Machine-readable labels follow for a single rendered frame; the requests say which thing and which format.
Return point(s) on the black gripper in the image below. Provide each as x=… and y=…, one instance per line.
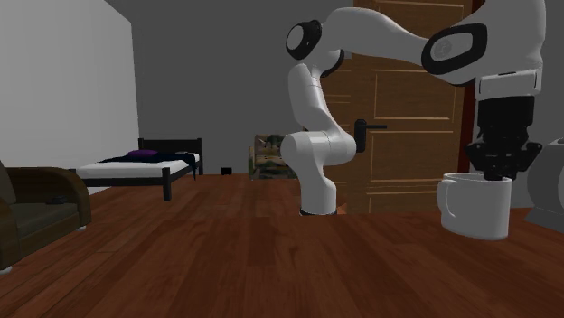
x=505, y=119

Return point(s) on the white mug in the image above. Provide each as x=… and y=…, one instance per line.
x=478, y=207

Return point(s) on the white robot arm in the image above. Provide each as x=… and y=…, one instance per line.
x=317, y=145

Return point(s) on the grey rounded appliance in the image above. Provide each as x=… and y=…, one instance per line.
x=546, y=185

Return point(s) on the wooden panel door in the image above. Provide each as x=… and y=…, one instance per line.
x=409, y=110

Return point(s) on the camouflage pattern armchair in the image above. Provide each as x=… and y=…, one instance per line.
x=266, y=158

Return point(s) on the small black box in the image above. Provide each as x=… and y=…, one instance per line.
x=226, y=171

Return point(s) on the brown armchair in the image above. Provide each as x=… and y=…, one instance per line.
x=39, y=216

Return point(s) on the black frame bed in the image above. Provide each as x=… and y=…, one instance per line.
x=141, y=169

